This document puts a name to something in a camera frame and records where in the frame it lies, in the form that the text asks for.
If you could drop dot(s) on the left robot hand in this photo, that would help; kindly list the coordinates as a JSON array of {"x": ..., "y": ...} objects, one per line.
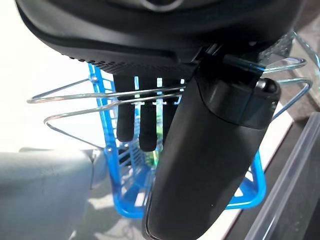
[{"x": 200, "y": 162}]

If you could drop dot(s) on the blue plastic shopping basket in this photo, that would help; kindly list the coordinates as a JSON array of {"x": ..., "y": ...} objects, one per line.
[{"x": 120, "y": 190}]

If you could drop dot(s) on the silver left robot leg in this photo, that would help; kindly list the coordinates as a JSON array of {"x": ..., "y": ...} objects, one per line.
[{"x": 37, "y": 195}]

